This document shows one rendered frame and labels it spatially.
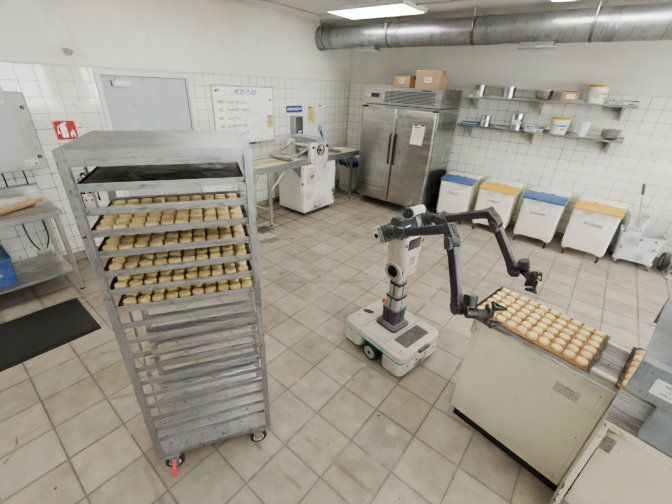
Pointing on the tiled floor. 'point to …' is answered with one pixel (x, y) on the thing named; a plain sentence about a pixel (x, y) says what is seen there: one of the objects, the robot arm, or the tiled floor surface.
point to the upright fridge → (389, 101)
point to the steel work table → (49, 264)
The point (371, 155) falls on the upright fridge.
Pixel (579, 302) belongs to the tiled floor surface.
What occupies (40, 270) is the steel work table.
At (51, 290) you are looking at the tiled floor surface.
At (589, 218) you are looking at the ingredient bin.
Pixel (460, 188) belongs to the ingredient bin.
